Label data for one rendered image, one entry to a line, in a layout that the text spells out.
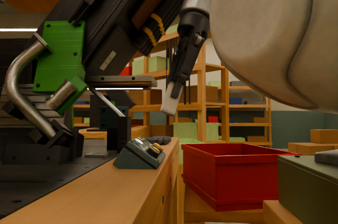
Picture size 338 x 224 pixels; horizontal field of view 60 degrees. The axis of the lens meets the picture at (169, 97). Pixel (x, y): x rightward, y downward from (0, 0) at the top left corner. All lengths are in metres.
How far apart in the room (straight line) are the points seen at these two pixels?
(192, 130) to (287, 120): 7.31
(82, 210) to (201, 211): 0.38
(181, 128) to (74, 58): 2.92
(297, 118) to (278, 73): 10.47
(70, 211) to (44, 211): 0.03
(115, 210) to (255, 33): 0.24
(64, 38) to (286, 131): 9.99
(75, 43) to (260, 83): 0.64
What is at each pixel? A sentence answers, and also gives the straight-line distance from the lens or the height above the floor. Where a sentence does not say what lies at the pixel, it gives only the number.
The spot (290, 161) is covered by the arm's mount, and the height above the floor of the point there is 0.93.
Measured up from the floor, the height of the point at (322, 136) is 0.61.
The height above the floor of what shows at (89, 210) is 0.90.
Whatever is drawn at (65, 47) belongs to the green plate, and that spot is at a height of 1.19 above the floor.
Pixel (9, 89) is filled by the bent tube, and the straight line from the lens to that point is 0.81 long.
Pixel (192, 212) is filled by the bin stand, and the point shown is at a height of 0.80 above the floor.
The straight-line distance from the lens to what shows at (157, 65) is 4.10.
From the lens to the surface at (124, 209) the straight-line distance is 0.36.
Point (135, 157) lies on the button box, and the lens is 0.61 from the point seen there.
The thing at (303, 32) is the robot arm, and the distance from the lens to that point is 0.23.
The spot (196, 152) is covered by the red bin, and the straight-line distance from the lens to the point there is 0.79.
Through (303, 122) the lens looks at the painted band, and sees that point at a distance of 10.78.
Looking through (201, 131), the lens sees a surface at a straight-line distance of 3.37.
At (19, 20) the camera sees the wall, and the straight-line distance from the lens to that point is 11.53.
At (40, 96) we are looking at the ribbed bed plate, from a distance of 0.83.
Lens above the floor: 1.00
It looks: 4 degrees up
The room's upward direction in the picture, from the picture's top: straight up
